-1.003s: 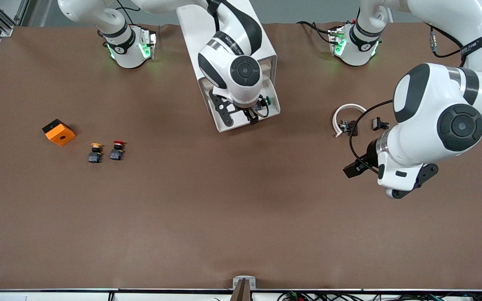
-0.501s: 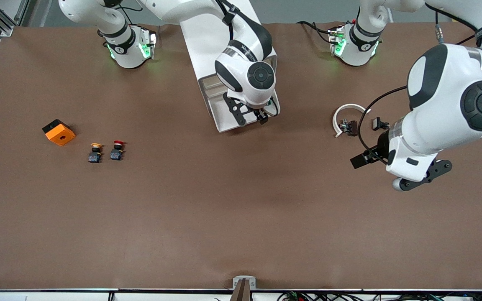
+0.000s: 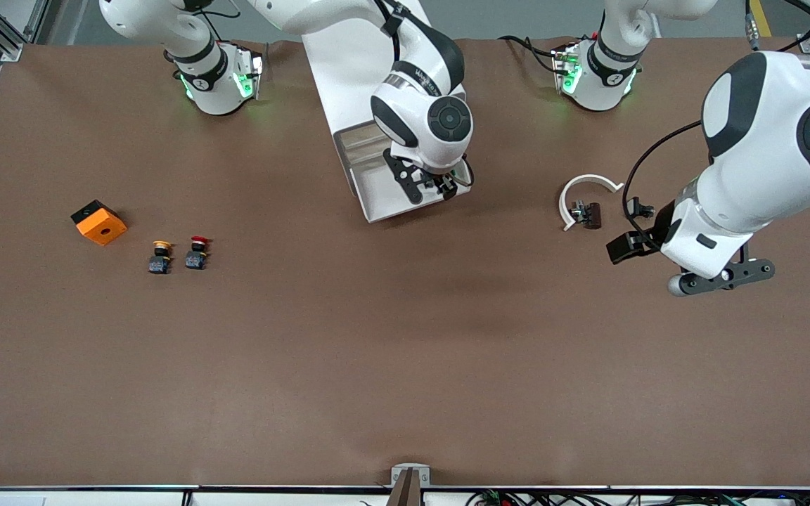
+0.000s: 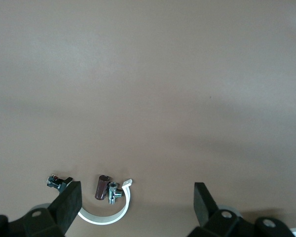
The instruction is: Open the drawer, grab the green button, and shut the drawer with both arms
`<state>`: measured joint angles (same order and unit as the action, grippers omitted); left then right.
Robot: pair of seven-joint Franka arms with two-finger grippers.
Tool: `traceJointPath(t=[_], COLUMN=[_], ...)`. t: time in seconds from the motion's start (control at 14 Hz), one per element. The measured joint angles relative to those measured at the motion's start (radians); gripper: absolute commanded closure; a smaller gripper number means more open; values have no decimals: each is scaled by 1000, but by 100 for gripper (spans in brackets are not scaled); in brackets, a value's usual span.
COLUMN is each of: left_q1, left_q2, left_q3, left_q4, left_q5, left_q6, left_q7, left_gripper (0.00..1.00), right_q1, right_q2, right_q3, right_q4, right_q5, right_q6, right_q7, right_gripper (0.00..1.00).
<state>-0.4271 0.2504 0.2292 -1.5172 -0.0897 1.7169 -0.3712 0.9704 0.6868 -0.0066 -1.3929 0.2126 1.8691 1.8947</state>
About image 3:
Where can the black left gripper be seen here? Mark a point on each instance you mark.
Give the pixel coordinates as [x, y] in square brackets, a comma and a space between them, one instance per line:
[659, 228]

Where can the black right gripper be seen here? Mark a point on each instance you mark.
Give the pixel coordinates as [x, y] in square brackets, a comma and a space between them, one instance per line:
[445, 185]

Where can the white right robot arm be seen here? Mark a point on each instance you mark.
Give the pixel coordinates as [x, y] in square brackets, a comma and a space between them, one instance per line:
[412, 105]

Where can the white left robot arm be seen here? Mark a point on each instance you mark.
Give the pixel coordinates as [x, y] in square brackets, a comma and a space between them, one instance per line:
[763, 140]

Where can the red push button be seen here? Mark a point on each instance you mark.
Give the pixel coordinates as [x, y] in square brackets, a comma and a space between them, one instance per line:
[196, 260]

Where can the yellow push button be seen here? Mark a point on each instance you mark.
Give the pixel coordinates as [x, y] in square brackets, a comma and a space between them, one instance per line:
[159, 265]

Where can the orange button box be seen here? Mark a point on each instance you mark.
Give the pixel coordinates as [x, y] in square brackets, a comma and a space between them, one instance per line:
[103, 228]

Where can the white curved plastic clamp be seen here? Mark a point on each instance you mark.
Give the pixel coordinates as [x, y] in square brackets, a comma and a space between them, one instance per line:
[571, 186]

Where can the brown table cover mat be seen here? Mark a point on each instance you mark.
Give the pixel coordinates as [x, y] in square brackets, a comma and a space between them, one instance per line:
[405, 351]

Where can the brown pole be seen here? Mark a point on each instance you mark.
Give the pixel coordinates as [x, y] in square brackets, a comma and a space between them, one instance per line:
[405, 492]

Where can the black square push switch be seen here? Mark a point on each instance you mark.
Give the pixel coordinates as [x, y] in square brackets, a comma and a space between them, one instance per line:
[635, 208]

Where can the grey metal table bracket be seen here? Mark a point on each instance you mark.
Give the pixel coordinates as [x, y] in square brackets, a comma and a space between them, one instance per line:
[398, 472]

